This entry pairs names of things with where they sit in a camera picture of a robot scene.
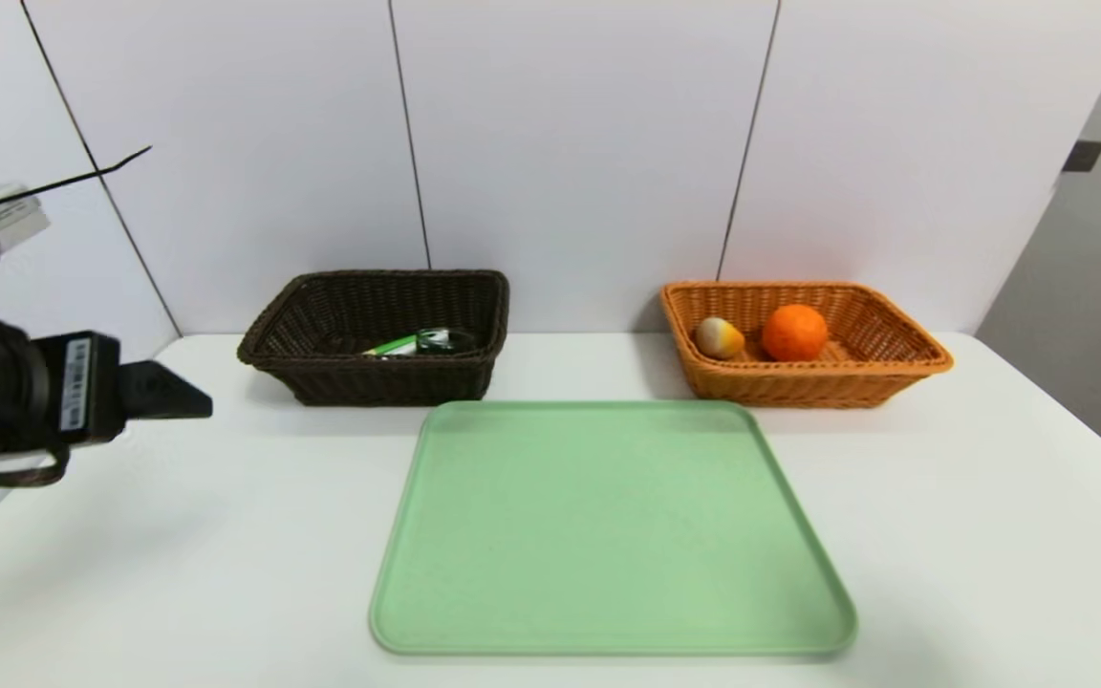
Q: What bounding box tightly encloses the green plastic tray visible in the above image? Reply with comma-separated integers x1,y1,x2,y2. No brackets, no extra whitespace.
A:
369,399,859,657

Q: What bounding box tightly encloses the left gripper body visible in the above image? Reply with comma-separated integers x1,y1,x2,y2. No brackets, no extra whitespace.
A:
0,300,126,471

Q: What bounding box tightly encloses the orange fruit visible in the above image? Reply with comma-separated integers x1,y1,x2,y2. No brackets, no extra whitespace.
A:
762,303,830,363

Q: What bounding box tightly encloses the orange wicker basket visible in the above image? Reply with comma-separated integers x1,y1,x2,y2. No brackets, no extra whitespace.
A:
658,280,955,410

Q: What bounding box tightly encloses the glass cup black holder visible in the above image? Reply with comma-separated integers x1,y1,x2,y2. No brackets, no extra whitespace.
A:
415,327,478,356

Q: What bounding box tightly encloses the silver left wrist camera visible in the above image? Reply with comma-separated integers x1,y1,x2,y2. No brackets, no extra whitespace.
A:
0,184,51,257

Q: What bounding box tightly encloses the dark brown wicker basket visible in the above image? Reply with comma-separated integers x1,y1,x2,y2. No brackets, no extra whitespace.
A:
237,269,511,407

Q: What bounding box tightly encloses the black zip tie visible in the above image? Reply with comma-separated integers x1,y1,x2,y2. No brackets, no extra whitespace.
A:
0,145,153,215

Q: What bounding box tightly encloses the white orange peach bun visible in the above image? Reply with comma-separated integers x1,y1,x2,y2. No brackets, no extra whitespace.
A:
695,317,745,361

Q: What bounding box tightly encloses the thin labelled left gripper cable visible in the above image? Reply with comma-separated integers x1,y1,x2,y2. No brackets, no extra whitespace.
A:
0,441,71,489

